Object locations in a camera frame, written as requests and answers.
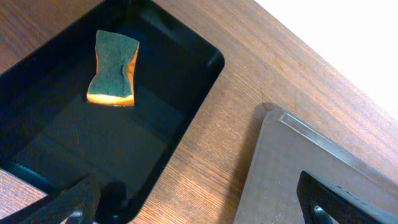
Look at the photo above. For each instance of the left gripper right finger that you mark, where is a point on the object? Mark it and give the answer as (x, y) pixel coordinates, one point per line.
(322, 202)

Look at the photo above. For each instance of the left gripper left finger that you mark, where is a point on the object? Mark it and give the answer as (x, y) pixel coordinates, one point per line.
(75, 204)

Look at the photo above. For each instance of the green orange sponge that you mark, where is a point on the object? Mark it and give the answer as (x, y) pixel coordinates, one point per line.
(113, 83)

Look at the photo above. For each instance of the dark brown serving tray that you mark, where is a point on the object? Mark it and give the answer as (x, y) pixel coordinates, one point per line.
(285, 147)

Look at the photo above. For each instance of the black rectangular tray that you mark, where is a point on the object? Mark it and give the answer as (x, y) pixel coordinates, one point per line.
(51, 135)

